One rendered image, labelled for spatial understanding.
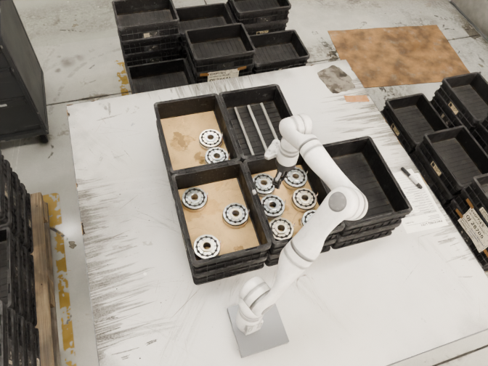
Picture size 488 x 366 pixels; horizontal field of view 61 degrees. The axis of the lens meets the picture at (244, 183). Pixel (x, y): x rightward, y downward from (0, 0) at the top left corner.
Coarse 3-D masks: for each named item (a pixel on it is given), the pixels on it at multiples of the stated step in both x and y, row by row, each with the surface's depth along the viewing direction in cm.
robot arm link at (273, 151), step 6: (276, 144) 147; (270, 150) 145; (276, 150) 145; (264, 156) 145; (270, 156) 144; (276, 156) 145; (282, 156) 141; (282, 162) 143; (288, 162) 142; (294, 162) 143
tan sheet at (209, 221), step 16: (208, 192) 173; (224, 192) 174; (240, 192) 174; (208, 208) 169; (192, 224) 164; (208, 224) 165; (224, 224) 166; (192, 240) 161; (224, 240) 162; (240, 240) 162; (256, 240) 163
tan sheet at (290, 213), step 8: (272, 176) 180; (264, 184) 178; (280, 192) 176; (288, 192) 176; (288, 200) 174; (288, 208) 172; (288, 216) 170; (296, 216) 170; (296, 224) 168; (296, 232) 166
